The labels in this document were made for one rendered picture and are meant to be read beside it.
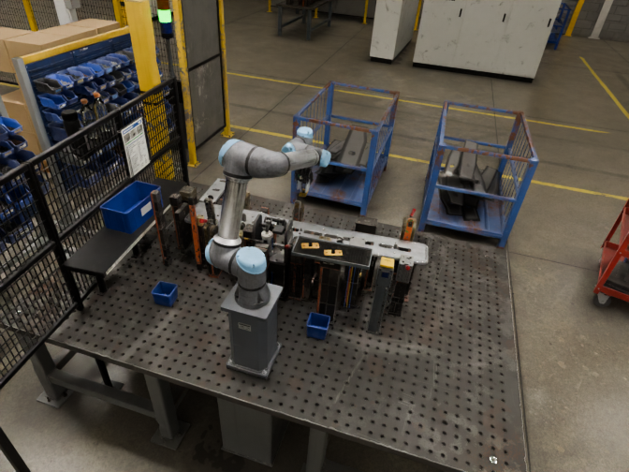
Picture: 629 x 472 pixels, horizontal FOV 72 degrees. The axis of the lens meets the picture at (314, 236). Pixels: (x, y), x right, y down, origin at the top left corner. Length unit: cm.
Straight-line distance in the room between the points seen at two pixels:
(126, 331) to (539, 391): 258
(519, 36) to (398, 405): 854
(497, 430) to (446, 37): 846
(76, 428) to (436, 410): 200
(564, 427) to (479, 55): 782
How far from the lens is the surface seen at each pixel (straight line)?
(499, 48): 990
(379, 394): 212
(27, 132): 550
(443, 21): 977
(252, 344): 198
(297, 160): 176
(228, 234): 177
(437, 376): 225
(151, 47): 290
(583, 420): 339
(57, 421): 309
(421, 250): 244
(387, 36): 989
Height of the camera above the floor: 243
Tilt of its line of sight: 36 degrees down
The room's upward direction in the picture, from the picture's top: 4 degrees clockwise
